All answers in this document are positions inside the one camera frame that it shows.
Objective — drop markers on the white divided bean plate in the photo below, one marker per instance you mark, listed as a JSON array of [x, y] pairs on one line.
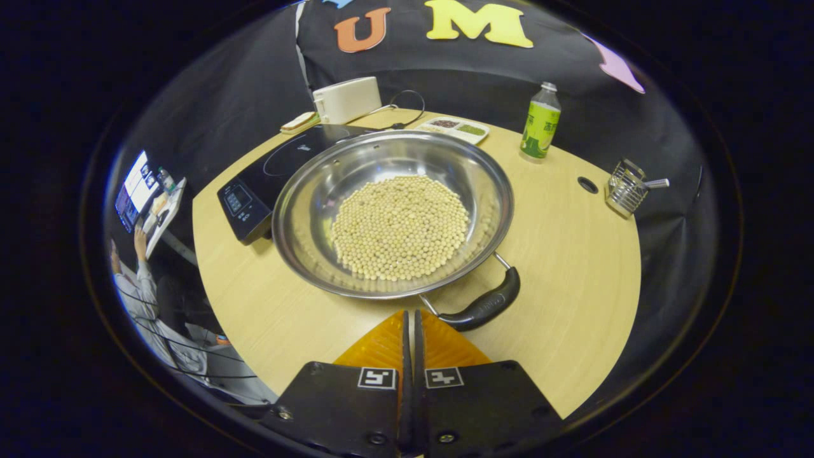
[[453, 129]]

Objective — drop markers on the black backdrop cloth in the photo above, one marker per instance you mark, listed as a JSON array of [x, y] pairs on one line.
[[254, 76]]

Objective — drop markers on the plate with bread slice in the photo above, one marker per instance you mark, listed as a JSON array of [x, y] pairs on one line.
[[300, 123]]

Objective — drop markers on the white toaster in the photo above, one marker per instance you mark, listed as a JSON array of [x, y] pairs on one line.
[[346, 100]]

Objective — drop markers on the pile of soybeans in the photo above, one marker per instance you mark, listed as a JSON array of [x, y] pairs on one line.
[[400, 229]]

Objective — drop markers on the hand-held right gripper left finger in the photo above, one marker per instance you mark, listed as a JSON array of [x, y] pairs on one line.
[[343, 407]]

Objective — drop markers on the computer monitor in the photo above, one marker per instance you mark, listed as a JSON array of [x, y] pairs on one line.
[[135, 187]]

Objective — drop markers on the green tea bottle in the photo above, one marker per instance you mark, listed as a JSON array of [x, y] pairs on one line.
[[540, 127]]

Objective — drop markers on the black induction cooktop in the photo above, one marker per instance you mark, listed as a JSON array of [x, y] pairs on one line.
[[254, 191]]

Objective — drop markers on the white desk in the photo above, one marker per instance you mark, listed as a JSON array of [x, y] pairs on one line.
[[166, 213]]

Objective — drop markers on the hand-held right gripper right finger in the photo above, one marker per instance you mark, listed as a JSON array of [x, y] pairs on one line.
[[483, 407]]

